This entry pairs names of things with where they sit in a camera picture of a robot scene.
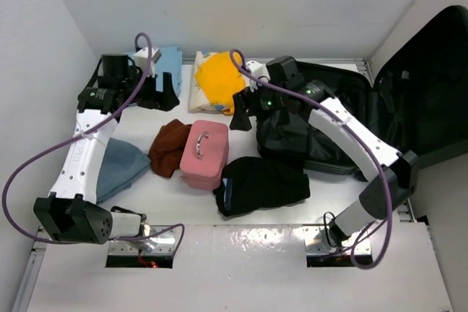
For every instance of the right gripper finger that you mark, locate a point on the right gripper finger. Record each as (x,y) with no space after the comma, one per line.
(263,124)
(240,120)

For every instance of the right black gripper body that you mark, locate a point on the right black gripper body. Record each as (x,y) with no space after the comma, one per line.
(263,101)

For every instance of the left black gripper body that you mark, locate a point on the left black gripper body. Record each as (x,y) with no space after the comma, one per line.
(134,77)

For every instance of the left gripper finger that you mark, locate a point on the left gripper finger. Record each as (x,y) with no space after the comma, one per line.
(167,99)
(147,99)

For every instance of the light blue cloth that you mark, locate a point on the light blue cloth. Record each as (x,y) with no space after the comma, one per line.
(170,61)

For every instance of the pink cosmetic case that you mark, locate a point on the pink cosmetic case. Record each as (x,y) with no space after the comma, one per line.
(205,155)

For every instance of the yellow and white garment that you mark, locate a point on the yellow and white garment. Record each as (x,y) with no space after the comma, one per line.
(214,81)

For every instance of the rust brown towel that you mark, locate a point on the rust brown towel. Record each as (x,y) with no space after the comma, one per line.
(167,148)

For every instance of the black garment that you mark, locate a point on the black garment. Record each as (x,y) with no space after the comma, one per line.
(251,183)

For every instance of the grey-blue towel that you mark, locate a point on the grey-blue towel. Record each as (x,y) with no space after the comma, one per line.
(122,165)

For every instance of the black hard-shell suitcase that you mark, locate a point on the black hard-shell suitcase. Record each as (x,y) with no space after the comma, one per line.
(418,101)

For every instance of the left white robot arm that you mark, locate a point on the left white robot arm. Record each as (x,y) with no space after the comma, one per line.
(70,213)

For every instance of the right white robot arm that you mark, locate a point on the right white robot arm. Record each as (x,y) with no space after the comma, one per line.
(312,116)

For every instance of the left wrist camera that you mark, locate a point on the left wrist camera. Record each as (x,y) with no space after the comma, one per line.
(143,56)

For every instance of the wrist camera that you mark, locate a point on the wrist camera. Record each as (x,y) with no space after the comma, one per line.
(258,70)
(143,56)

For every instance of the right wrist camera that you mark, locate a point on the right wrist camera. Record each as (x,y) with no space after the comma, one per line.
(258,70)

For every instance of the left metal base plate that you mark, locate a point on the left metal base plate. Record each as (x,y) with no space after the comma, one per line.
(158,245)

